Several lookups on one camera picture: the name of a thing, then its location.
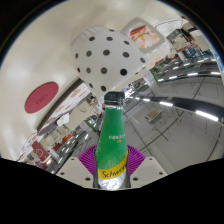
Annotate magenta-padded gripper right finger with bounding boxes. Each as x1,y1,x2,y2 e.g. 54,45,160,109
127,145,168,189

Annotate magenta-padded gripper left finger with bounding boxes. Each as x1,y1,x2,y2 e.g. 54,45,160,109
55,145,98,188

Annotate green drink bottle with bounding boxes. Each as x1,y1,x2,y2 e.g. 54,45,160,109
93,90,130,191

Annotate red paper cup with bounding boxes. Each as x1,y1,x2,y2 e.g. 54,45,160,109
31,140,51,162

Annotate white crumpled napkin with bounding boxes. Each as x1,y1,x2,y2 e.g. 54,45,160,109
56,113,70,127

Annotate printed paper leaflet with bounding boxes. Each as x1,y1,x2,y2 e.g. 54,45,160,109
18,133,38,158

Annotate ceiling air conditioning unit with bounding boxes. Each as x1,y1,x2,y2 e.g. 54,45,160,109
144,109,164,124

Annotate ceiling strip lights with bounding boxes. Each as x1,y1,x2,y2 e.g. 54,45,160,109
128,58,224,123

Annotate flat round red coaster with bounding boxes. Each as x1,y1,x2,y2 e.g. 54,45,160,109
24,81,60,115

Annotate white polka dot cup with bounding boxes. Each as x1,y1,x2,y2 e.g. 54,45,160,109
69,25,148,99

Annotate white paper food box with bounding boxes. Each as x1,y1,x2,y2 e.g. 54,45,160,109
121,17,168,54

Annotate white card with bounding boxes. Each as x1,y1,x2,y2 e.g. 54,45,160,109
154,18,188,38

